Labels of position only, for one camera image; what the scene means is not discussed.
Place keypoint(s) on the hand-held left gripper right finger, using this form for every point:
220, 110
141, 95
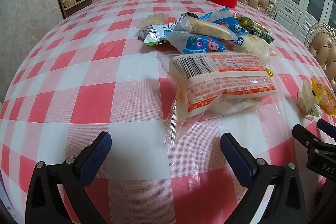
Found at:
233, 158

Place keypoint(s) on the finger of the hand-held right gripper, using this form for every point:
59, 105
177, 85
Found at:
328, 129
307, 137

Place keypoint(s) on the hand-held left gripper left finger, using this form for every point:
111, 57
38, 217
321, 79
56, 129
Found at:
97, 150

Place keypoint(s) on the large clear bread packet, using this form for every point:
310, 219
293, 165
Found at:
223, 77

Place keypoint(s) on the green white snack packet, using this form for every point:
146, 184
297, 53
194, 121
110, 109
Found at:
153, 36

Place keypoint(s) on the yellow orange snack packet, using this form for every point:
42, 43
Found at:
324, 98

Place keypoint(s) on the cream snack packet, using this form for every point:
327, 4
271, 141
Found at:
308, 102

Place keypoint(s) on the red white checked tablecloth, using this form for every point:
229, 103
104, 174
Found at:
92, 98

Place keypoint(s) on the white bun packet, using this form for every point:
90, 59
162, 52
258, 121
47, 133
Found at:
252, 44

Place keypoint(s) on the blue pig print packet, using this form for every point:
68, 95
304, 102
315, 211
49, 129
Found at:
228, 22
202, 44

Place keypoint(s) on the long pale biscuit packet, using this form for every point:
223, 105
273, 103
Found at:
210, 28

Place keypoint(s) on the yellow green snack packet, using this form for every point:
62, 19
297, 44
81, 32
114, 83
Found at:
242, 20

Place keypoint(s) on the clear cookie packet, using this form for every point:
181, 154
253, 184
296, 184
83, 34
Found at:
155, 18

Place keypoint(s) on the dark chocolate packet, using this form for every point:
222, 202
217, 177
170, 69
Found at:
189, 14

